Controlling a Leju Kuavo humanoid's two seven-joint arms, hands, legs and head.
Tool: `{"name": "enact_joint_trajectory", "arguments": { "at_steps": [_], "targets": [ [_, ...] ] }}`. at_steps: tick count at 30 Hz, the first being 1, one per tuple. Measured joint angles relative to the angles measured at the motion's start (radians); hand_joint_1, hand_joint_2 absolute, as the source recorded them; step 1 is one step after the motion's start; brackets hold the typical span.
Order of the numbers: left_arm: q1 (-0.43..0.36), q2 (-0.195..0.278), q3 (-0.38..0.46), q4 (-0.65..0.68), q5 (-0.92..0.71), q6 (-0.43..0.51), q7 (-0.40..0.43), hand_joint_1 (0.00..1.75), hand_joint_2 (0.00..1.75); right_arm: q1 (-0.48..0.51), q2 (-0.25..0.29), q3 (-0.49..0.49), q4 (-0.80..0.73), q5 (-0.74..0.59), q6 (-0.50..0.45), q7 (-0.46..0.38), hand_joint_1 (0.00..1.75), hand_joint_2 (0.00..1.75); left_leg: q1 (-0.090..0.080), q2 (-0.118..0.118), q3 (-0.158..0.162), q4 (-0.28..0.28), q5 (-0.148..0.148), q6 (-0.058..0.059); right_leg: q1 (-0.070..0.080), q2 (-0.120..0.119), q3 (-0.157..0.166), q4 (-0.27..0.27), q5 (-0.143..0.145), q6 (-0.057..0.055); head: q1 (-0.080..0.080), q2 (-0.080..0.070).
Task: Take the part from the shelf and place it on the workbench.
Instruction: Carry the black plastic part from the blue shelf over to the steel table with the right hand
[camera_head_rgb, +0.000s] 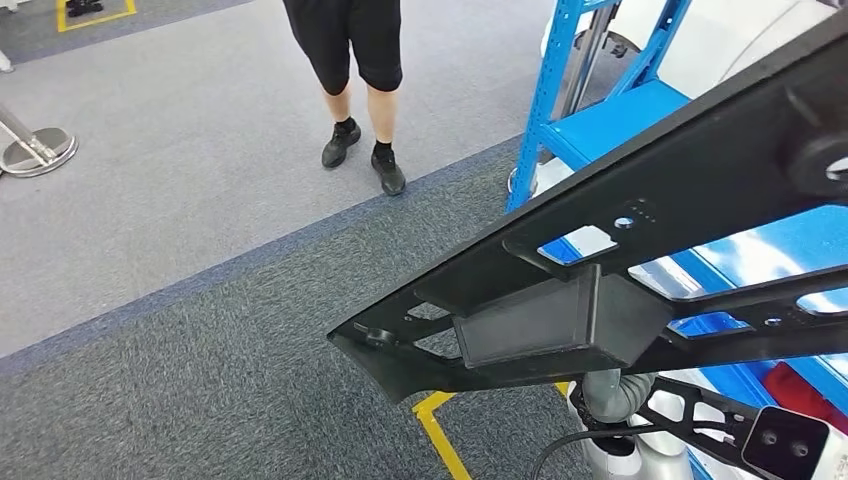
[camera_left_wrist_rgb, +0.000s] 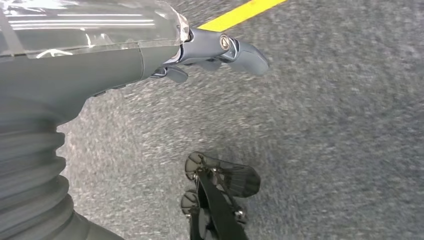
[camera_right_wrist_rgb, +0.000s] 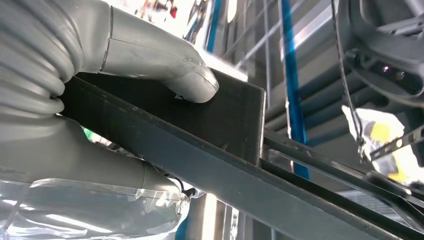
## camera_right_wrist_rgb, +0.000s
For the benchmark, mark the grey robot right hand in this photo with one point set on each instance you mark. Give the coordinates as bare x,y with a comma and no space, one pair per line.
149,49

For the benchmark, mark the blue metal shelf rack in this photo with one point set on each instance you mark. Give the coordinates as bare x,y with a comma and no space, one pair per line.
291,66

